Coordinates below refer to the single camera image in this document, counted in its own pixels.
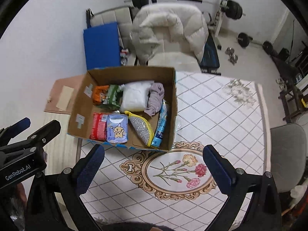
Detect barbell on rack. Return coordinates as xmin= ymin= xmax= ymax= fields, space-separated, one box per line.
xmin=124 ymin=0 xmax=246 ymax=20

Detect blue folded mat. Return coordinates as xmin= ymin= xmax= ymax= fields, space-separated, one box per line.
xmin=83 ymin=22 xmax=121 ymax=70

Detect white bag of cotton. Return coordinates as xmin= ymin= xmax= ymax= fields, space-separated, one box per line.
xmin=120 ymin=80 xmax=154 ymax=112

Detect black weight bench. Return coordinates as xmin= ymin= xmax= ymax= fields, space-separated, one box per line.
xmin=199 ymin=32 xmax=221 ymax=76

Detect green snack packet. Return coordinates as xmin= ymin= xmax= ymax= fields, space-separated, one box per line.
xmin=100 ymin=85 xmax=123 ymax=110

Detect floral tablecloth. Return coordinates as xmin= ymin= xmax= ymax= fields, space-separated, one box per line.
xmin=80 ymin=71 xmax=270 ymax=230

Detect white shoes pair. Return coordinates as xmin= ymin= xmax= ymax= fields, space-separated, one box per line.
xmin=276 ymin=78 xmax=287 ymax=91

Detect long blue packet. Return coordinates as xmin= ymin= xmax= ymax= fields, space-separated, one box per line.
xmin=151 ymin=99 xmax=170 ymax=148

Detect cardboard box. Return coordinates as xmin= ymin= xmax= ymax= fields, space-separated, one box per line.
xmin=67 ymin=66 xmax=177 ymax=152

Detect floor barbell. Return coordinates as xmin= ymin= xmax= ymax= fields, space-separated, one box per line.
xmin=236 ymin=32 xmax=274 ymax=55

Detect pink cardboard sheet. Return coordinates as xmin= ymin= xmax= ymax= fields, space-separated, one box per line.
xmin=44 ymin=74 xmax=84 ymax=115

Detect chrome dumbbells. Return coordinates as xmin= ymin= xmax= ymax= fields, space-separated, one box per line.
xmin=225 ymin=47 xmax=238 ymax=65

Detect red snack packet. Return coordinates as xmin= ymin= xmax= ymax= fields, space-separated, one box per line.
xmin=90 ymin=113 xmax=108 ymax=141

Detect grey office chair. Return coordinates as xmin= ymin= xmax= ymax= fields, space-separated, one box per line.
xmin=270 ymin=123 xmax=307 ymax=193

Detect beige paper piece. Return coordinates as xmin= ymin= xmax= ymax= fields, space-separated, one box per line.
xmin=56 ymin=86 xmax=74 ymax=111

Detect blue tissue pack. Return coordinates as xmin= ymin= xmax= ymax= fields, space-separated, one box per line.
xmin=106 ymin=114 xmax=128 ymax=144

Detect orange snack packet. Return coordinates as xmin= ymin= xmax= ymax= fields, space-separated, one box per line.
xmin=92 ymin=85 xmax=110 ymax=105

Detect beige padded chair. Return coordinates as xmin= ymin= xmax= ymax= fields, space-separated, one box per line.
xmin=89 ymin=3 xmax=209 ymax=72

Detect purple grey cloth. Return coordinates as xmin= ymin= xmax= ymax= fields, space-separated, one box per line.
xmin=144 ymin=82 xmax=164 ymax=117

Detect white puffer jacket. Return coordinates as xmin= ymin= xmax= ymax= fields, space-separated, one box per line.
xmin=130 ymin=3 xmax=209 ymax=70

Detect dark wooden chair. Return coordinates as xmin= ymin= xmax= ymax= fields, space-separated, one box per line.
xmin=278 ymin=85 xmax=307 ymax=124

